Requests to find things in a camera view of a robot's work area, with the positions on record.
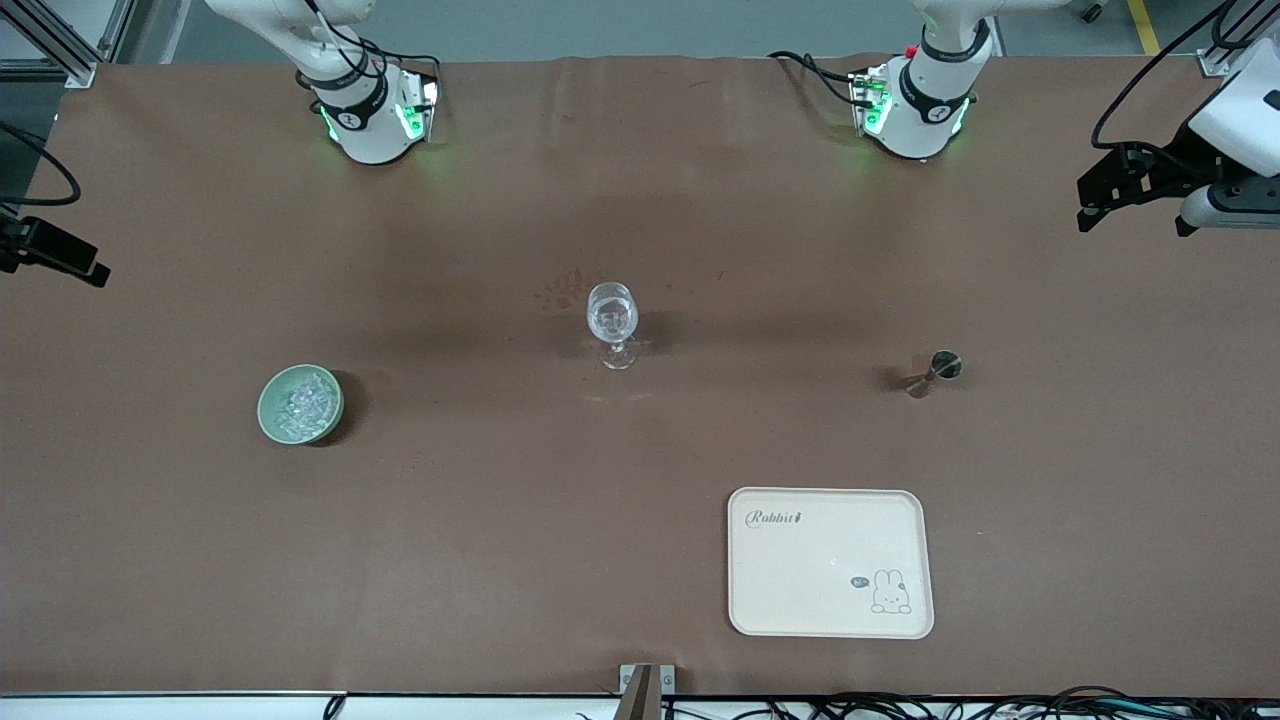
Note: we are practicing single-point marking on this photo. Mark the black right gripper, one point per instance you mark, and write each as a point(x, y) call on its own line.
point(30, 243)

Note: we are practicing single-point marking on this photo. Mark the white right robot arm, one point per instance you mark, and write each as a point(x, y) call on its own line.
point(365, 130)

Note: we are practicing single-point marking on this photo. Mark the table cover sheet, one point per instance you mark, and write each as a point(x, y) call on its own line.
point(640, 200)

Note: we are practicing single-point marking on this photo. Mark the aluminium frame profile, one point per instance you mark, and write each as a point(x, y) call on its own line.
point(75, 65)
point(1215, 62)

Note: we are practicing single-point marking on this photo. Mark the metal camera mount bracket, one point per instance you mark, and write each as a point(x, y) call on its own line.
point(630, 680)

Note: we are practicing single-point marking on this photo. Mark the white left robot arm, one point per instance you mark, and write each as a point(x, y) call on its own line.
point(915, 120)

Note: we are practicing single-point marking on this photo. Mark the steel double jigger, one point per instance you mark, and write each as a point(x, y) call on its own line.
point(945, 365)

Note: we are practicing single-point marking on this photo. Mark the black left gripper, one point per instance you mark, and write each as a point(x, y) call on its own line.
point(1172, 164)

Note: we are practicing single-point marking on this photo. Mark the clear wine glass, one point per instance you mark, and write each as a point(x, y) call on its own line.
point(612, 310)

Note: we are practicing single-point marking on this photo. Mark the cream rabbit print tray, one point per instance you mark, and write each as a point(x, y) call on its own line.
point(830, 560)

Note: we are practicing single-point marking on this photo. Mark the green ceramic bowl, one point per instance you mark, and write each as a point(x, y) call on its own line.
point(266, 410)

